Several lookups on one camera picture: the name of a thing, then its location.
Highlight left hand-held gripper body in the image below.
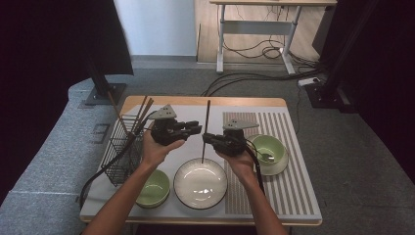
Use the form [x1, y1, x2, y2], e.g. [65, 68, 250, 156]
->
[148, 104, 188, 147]

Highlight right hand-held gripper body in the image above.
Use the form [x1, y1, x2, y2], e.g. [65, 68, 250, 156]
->
[211, 118, 260, 158]

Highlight metal spoon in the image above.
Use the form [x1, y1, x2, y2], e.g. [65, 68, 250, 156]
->
[250, 145, 276, 164]

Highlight green bowl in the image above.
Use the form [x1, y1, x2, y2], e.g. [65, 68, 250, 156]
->
[250, 134, 288, 165]
[135, 168, 171, 210]

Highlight white plate with dark rim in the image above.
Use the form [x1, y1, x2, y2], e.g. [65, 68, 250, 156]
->
[248, 134, 290, 177]
[172, 157, 229, 211]

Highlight black wire basket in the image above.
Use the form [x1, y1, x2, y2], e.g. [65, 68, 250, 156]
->
[101, 115, 147, 188]

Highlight person's left hand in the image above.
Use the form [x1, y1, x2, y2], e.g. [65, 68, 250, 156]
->
[140, 121, 186, 169]

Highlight person's right hand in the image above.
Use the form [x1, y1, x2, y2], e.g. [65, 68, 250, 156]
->
[216, 150, 257, 184]

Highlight light grey table mat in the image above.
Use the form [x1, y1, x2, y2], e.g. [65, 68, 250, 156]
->
[80, 104, 323, 226]

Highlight floor outlet cover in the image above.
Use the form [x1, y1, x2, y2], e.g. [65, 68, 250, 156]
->
[88, 122, 112, 145]

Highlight black metal stand with base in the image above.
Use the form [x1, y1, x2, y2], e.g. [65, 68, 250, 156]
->
[85, 55, 128, 107]
[304, 0, 381, 115]

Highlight striped placemat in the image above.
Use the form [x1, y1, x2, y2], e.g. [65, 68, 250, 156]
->
[222, 112, 316, 216]

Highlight person's dark clothing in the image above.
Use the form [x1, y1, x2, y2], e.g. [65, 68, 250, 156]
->
[133, 224, 258, 235]

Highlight white power strip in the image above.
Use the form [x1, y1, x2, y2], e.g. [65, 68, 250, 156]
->
[297, 76, 322, 87]

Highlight black curtain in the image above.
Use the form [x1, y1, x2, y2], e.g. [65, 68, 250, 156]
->
[0, 0, 135, 205]
[311, 0, 415, 184]

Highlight right hand-held gripper cable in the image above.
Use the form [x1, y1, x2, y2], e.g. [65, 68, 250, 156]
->
[244, 140, 266, 197]

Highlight hand-held gripper cable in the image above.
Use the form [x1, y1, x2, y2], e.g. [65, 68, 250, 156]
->
[78, 111, 158, 210]
[244, 140, 266, 197]

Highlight left hand-held gripper cable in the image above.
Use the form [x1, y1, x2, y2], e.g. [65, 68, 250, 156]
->
[78, 111, 158, 210]

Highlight black floor cable bundle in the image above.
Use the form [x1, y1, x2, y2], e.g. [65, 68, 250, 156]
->
[200, 69, 327, 98]

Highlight thin black floor cable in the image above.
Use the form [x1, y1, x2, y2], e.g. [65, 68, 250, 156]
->
[294, 85, 302, 135]

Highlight black cable tangle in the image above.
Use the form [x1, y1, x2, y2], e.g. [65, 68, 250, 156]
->
[222, 38, 319, 63]

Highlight desk with cables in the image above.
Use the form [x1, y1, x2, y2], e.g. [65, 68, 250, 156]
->
[208, 0, 338, 76]

